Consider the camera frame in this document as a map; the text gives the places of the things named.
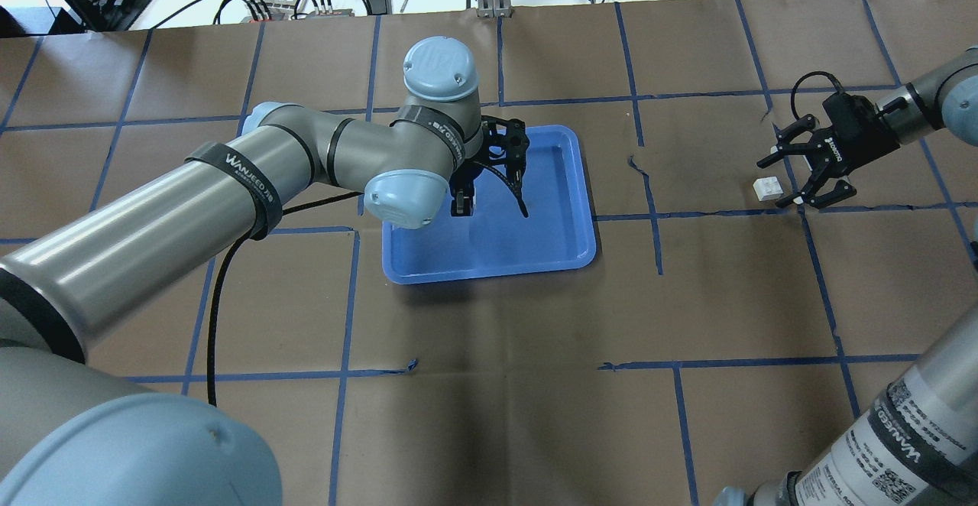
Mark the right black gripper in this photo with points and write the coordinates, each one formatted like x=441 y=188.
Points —
x=857 y=141

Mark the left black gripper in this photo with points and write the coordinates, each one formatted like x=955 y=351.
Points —
x=463 y=199

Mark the white block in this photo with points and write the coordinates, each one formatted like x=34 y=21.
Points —
x=768 y=189

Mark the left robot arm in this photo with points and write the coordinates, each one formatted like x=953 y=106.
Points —
x=72 y=435

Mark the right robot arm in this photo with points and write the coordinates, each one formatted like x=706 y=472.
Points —
x=916 y=443

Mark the blue plastic tray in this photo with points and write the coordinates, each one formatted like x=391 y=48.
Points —
x=557 y=235

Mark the brown paper table cover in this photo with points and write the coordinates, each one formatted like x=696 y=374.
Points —
x=712 y=341

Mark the grey usb hub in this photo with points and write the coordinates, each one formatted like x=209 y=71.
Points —
x=324 y=13

